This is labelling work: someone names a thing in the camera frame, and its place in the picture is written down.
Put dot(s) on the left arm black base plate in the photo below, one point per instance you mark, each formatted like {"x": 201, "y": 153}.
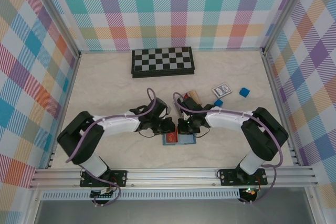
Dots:
{"x": 120, "y": 178}

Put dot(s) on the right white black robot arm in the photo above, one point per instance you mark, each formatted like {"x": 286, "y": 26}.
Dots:
{"x": 225, "y": 120}

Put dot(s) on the aluminium floor rail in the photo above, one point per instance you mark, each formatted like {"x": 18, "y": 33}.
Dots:
{"x": 63, "y": 113}
{"x": 105, "y": 51}
{"x": 280, "y": 108}

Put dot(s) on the red credit card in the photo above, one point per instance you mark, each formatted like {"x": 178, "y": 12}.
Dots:
{"x": 188, "y": 95}
{"x": 170, "y": 138}

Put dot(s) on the small circuit board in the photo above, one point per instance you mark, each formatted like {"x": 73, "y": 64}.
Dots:
{"x": 250, "y": 192}
{"x": 105, "y": 192}

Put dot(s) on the left aluminium frame post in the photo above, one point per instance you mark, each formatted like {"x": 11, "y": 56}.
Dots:
{"x": 57, "y": 16}

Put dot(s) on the left small circuit board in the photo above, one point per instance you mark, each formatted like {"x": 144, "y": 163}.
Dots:
{"x": 105, "y": 192}

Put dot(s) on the blue card holder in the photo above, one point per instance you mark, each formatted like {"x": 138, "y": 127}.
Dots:
{"x": 187, "y": 140}

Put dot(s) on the aluminium frame post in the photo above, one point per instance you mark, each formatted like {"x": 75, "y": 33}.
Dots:
{"x": 285, "y": 11}
{"x": 57, "y": 16}

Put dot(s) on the back aluminium floor rail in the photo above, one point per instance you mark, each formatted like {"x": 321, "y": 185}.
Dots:
{"x": 105, "y": 51}

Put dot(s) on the black silver chessboard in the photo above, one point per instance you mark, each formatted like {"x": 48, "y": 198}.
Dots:
{"x": 162, "y": 60}

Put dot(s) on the aluminium front rail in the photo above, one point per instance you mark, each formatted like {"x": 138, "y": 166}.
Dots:
{"x": 170, "y": 178}

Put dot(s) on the right aluminium frame post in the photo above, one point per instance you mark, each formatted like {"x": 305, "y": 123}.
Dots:
{"x": 285, "y": 11}

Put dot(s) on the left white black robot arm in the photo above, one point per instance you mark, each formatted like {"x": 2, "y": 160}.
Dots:
{"x": 120, "y": 127}

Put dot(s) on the clear plastic card box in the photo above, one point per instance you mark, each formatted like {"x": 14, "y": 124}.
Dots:
{"x": 200, "y": 100}

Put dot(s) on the right aluminium floor rail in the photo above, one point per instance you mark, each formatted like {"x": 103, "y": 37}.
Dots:
{"x": 280, "y": 108}

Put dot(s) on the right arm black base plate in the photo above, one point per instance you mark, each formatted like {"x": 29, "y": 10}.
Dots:
{"x": 225, "y": 178}

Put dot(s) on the blue cube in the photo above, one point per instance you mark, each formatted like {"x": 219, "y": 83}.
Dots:
{"x": 218, "y": 102}
{"x": 244, "y": 92}

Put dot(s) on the blue playing card deck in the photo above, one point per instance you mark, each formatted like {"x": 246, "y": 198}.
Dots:
{"x": 221, "y": 90}

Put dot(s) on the right small circuit board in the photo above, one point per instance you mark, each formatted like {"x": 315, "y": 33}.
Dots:
{"x": 250, "y": 192}

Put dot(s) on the left aluminium floor rail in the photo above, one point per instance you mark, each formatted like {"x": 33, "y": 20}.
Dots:
{"x": 63, "y": 113}

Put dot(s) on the tan credit card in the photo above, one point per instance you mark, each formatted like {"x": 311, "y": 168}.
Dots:
{"x": 194, "y": 95}

